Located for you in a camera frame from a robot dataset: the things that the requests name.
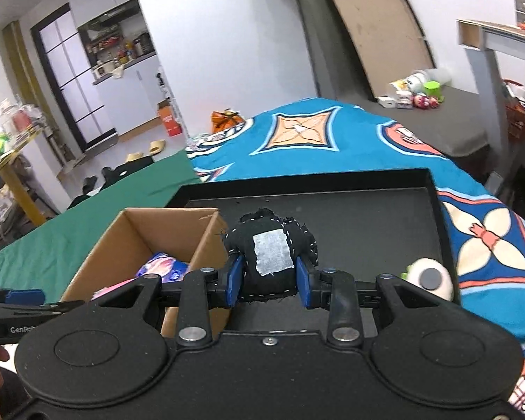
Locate black shallow tray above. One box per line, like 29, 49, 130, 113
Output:
166, 167, 463, 337

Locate white kitchen cabinet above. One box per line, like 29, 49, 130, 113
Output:
92, 52, 165, 137

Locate grey folding floor chair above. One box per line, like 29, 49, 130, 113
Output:
295, 0, 493, 171

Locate white charger cubes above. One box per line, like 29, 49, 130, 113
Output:
376, 90, 414, 110

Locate red small toy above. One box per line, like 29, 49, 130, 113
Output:
411, 94, 441, 110

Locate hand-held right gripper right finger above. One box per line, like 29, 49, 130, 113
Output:
295, 256, 469, 346

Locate white wire rack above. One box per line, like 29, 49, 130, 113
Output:
155, 68, 189, 141

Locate white bottle with yellow label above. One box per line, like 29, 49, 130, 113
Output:
389, 69, 452, 95

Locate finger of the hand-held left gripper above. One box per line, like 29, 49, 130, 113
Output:
0, 288, 86, 321

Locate blue and pink tissue packet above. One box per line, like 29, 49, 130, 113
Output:
135, 251, 189, 283

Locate leaning brown board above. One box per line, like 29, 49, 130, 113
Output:
321, 0, 436, 102

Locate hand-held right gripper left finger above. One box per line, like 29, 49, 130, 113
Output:
85, 256, 246, 347

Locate black stitched cloth pouch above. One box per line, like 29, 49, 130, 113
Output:
221, 210, 319, 302

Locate black framed sliding door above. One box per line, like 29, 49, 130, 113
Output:
30, 2, 119, 152

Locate grey desk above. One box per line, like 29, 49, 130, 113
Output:
457, 18, 525, 197

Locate black dice stool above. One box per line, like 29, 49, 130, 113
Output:
114, 155, 156, 180

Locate orange bag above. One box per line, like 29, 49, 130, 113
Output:
211, 108, 246, 134

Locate yellow table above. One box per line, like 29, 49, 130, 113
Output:
0, 127, 49, 229

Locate orange cardboard box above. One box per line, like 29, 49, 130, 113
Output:
157, 105, 183, 138

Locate orange basket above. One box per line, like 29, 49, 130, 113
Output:
503, 79, 525, 141

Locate white round plush toy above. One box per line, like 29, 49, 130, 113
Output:
400, 258, 456, 303

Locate blue patterned blanket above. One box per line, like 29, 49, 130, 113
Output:
186, 98, 525, 420

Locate green bedsheet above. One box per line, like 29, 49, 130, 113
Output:
0, 149, 202, 298

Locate brown cardboard box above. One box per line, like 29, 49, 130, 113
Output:
61, 208, 231, 340

